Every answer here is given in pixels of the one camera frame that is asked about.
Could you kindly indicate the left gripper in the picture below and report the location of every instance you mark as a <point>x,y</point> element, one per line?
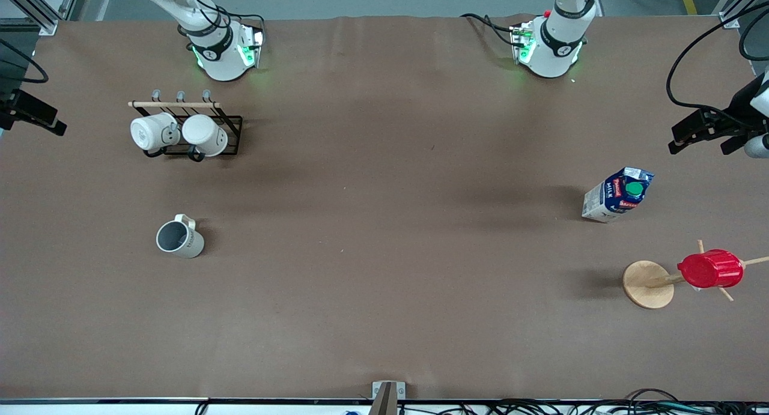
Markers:
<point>736,110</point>

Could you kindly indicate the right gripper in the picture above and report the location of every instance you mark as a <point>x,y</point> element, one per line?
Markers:
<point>13,101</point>

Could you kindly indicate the blue white milk carton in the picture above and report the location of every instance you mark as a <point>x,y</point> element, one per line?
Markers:
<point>607,202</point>

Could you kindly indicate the white mug grey inside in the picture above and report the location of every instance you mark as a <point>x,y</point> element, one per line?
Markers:
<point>187,242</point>

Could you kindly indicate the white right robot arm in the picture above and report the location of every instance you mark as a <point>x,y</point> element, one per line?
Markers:
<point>210,54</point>

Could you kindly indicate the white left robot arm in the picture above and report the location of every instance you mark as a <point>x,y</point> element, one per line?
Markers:
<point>556,48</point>

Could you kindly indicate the red plastic cup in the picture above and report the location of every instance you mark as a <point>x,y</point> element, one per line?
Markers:
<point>712,269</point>

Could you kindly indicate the white mug lying sideways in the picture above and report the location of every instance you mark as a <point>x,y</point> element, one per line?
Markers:
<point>204,133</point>
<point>150,133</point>

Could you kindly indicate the wooden mug tree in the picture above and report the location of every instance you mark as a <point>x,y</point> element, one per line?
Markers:
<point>646,283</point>

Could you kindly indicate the metal connector box green light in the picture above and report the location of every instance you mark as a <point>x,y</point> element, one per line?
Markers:
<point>521,42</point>
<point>251,45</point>

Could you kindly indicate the brown table cover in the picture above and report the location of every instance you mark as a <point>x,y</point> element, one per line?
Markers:
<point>384,313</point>

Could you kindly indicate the metal table bracket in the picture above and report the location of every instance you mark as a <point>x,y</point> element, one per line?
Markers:
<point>387,394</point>

